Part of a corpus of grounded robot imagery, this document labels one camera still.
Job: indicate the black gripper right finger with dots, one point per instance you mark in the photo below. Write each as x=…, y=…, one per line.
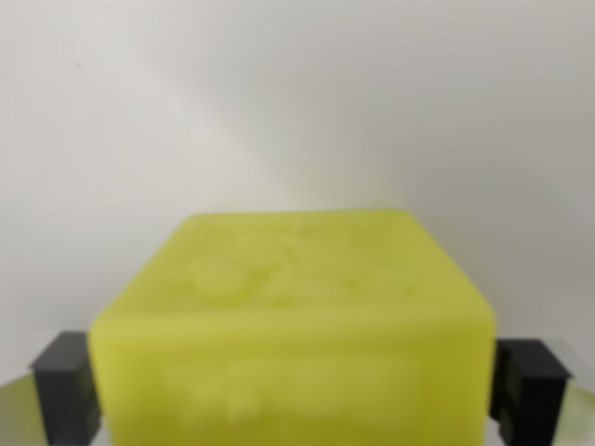
x=530, y=395

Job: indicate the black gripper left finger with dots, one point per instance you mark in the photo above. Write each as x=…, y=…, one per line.
x=62, y=390

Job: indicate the yellow cube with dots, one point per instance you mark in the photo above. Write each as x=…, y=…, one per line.
x=293, y=334

